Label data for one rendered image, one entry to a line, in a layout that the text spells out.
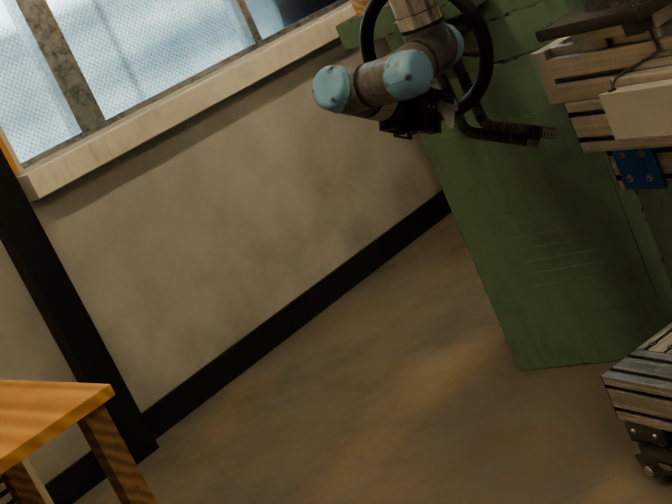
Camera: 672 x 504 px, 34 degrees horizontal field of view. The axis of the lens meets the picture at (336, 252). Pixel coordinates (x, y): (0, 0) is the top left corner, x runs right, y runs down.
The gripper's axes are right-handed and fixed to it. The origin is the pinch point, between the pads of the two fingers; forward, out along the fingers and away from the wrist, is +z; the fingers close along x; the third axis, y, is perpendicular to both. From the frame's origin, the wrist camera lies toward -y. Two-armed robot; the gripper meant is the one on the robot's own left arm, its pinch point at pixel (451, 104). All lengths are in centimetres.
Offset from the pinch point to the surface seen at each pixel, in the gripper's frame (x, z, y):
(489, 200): -15.7, 33.8, 13.2
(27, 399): -70, -49, 50
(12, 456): -49, -65, 59
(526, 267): -13, 42, 28
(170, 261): -138, 45, 12
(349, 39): -34.9, 12.7, -24.0
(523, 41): 5.1, 19.0, -14.6
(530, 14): 8.6, 16.7, -18.7
